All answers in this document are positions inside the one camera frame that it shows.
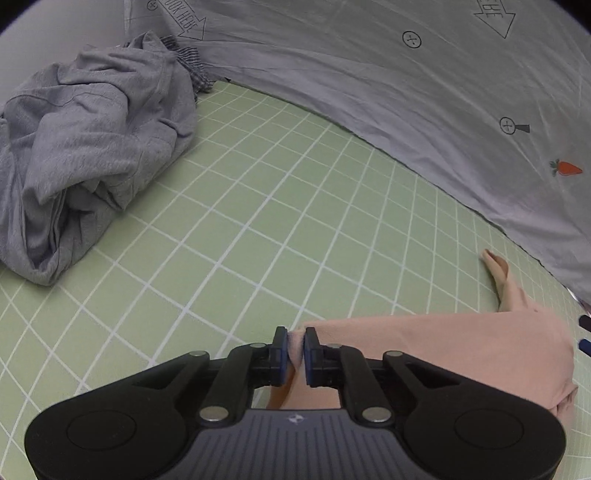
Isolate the grey carrot print sheet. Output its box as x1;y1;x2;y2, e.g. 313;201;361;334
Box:
122;0;591;310

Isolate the grey sweatshirt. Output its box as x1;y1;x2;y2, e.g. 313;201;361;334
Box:
0;31;199;286

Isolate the blue plaid shirt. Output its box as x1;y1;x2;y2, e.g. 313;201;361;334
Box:
159;37;215;100

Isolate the beige long-sleeve shirt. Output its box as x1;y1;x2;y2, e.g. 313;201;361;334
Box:
267;249;580;428

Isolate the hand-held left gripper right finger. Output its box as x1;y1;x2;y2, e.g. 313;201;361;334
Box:
304;328;458;424

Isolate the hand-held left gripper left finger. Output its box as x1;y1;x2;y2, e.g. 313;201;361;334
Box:
131;327;291;424

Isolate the green grid mat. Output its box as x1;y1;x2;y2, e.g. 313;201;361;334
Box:
0;80;591;480

